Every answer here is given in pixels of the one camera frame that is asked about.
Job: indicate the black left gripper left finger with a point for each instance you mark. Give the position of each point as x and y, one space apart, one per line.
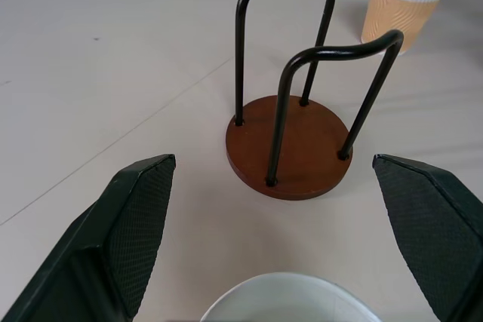
113 239

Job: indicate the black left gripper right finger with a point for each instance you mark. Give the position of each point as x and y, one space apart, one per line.
430 231

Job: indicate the tan ribbed paper cup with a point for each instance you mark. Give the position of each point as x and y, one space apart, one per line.
402 9

